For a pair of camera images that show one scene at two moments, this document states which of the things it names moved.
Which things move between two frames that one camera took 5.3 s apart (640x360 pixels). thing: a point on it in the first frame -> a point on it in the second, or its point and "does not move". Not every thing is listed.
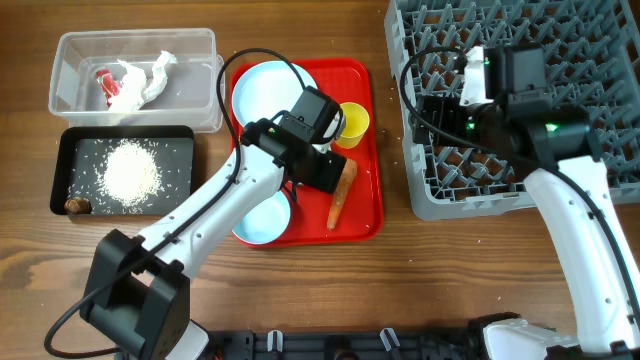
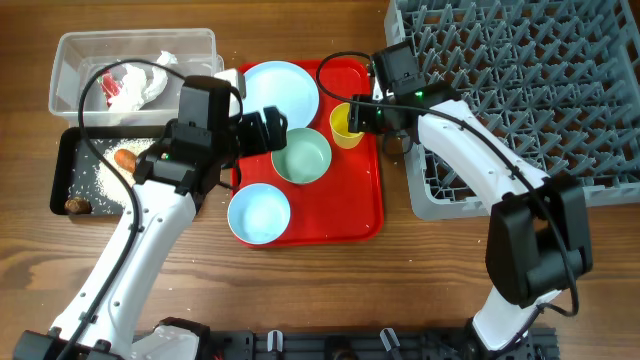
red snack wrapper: [109, 85] does not move
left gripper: [329, 176] -> [258, 139]
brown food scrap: [78, 205] does not move
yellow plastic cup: [355, 124] does not move
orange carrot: [346, 178] -> [126, 159]
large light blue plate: [267, 88] does not move
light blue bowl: [264, 221] does not move
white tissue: [135, 89] does not move
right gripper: [431, 120] -> [358, 116]
